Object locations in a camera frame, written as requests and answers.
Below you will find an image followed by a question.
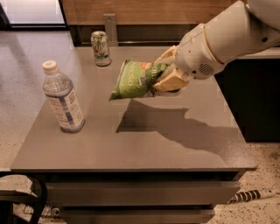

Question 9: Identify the left grey metal bracket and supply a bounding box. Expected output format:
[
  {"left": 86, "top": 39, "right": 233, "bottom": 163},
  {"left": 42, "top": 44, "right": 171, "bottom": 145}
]
[{"left": 103, "top": 13, "right": 119, "bottom": 46}]

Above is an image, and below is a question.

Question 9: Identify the clear blue-label plastic bottle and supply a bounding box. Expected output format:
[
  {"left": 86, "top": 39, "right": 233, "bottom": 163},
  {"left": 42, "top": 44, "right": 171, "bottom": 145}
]
[{"left": 42, "top": 60, "right": 85, "bottom": 133}]

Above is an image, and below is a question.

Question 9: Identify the green white soda can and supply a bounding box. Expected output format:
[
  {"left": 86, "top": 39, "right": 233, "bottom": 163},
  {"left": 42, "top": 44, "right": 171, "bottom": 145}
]
[{"left": 91, "top": 31, "right": 111, "bottom": 67}]

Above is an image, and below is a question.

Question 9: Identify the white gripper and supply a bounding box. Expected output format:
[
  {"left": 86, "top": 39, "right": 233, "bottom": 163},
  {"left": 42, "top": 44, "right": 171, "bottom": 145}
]
[{"left": 152, "top": 24, "right": 225, "bottom": 92}]

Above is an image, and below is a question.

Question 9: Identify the green jalapeno chip bag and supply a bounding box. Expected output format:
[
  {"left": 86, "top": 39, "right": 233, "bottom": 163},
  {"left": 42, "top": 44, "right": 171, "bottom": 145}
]
[{"left": 109, "top": 59, "right": 167, "bottom": 100}]

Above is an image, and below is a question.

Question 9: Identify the black chair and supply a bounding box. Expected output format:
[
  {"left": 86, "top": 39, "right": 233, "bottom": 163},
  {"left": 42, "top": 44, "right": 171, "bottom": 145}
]
[{"left": 0, "top": 175, "right": 47, "bottom": 224}]

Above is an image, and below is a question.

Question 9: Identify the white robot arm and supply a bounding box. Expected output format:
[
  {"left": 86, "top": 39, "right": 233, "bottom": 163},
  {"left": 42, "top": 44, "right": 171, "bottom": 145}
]
[{"left": 153, "top": 0, "right": 280, "bottom": 92}]

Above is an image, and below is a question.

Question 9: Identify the striped black white cable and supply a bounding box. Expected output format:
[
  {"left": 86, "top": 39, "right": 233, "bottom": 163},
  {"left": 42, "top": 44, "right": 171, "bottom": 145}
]
[{"left": 227, "top": 188, "right": 280, "bottom": 205}]

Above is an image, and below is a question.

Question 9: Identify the grey drawer cabinet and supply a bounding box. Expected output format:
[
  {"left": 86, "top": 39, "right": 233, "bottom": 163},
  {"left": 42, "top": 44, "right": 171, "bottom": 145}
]
[{"left": 11, "top": 47, "right": 256, "bottom": 224}]

